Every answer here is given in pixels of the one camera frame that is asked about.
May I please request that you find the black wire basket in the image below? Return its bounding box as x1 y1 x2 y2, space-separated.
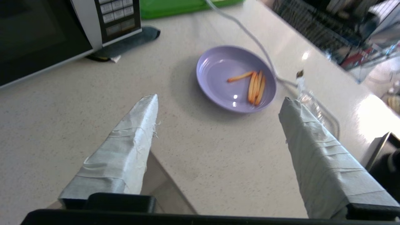
272 0 375 63

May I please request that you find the green plastic cutting board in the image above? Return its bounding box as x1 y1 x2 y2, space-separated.
139 0 244 20

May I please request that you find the purple plastic plate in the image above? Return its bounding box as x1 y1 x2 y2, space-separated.
196 46 277 113

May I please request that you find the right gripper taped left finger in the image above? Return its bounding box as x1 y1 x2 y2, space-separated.
59 94 160 201

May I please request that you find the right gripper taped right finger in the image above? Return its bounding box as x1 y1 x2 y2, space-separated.
278 97 400 219

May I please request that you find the white power cable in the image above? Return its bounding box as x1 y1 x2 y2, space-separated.
205 0 340 139

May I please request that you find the clear plastic bottle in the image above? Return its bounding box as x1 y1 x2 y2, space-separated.
295 70 341 139

